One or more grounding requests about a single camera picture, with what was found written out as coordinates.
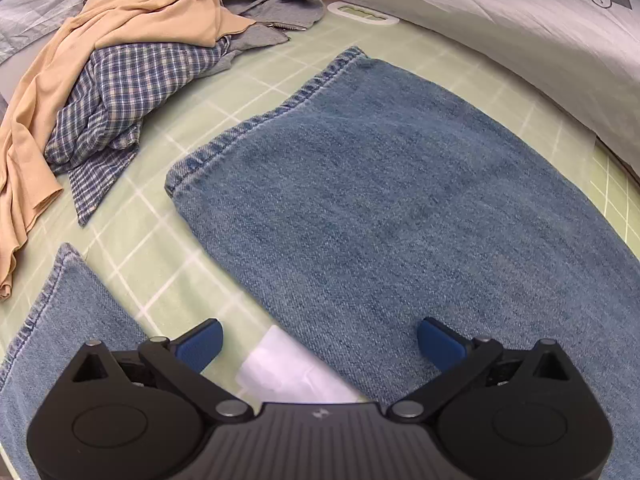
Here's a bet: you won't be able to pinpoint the white plastic handle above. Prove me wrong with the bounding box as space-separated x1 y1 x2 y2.
326 1 401 26

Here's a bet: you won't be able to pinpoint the grey striped cloth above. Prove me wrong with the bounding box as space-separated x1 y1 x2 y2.
0 0 166 66

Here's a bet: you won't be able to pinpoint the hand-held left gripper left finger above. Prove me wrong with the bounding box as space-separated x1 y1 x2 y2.
65 318 252 422

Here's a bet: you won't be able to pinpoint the blue plaid shirt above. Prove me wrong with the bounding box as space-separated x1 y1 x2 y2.
44 35 236 228

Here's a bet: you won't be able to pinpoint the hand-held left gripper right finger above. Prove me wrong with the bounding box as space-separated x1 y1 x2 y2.
387 316 577 422

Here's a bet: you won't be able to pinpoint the beige garment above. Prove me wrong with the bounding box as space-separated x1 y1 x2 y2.
0 0 346 301

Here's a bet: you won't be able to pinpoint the grey zip hoodie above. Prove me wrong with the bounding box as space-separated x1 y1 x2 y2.
200 0 326 78

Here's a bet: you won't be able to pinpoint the blue denim jeans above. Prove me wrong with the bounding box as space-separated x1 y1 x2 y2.
0 46 640 480

